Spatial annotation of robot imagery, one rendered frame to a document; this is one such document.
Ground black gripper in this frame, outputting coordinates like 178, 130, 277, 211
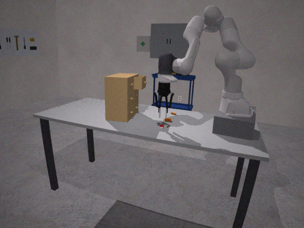
154, 82, 174, 118

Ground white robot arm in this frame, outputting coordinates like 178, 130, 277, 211
158, 5, 256, 117

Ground small tan wooden chest of drawers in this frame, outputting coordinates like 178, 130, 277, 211
104, 73, 139, 122

